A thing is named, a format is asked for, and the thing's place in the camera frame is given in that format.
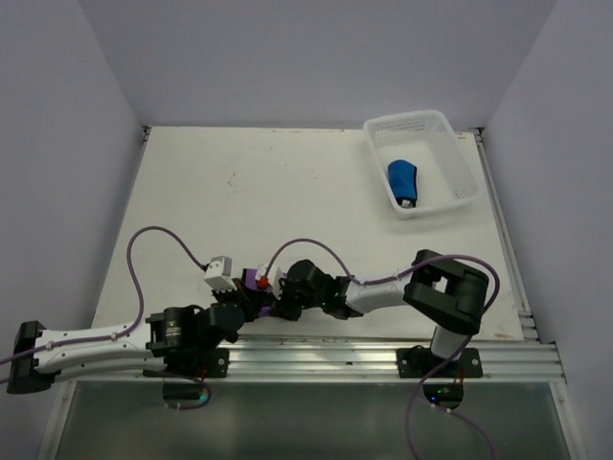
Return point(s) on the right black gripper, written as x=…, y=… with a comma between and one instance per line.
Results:
x=282, y=309

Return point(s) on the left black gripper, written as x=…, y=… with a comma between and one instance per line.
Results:
x=250, y=311

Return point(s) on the blue towel black trim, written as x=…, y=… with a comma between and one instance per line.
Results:
x=402, y=177

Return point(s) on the purple towel black trim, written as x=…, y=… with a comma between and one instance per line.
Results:
x=254, y=287

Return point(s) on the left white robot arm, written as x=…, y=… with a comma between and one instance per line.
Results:
x=178, y=341

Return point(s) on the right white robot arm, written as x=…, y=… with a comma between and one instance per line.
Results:
x=450, y=290

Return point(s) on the white plastic basket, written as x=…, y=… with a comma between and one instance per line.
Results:
x=425, y=138

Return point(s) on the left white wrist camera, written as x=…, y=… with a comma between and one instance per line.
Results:
x=218, y=274

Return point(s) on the left black base bracket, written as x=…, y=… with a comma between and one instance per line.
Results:
x=211, y=364

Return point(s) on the black base bracket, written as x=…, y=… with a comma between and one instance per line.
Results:
x=211, y=364
x=417, y=361

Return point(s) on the right black base bracket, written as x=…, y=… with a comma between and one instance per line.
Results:
x=417, y=361

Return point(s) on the aluminium mounting rail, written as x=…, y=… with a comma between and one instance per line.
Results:
x=258, y=359

